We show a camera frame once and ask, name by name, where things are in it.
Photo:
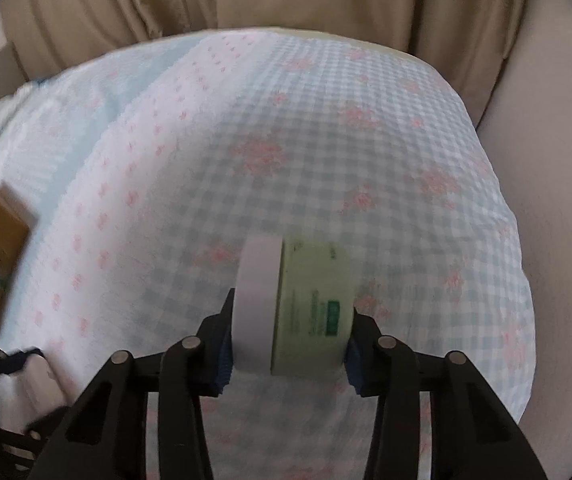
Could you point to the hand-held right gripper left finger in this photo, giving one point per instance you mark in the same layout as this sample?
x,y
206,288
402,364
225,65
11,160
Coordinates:
x,y
223,360

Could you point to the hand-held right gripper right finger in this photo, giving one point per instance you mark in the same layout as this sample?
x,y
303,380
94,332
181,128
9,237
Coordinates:
x,y
355,367

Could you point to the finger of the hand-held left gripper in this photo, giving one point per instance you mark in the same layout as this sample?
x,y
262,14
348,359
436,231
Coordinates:
x,y
48,422
23,360

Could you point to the green jar with white lid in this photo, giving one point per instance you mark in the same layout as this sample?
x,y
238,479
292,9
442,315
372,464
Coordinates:
x,y
311,310

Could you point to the checked floral bed sheet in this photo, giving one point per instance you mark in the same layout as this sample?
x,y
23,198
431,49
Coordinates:
x,y
316,160

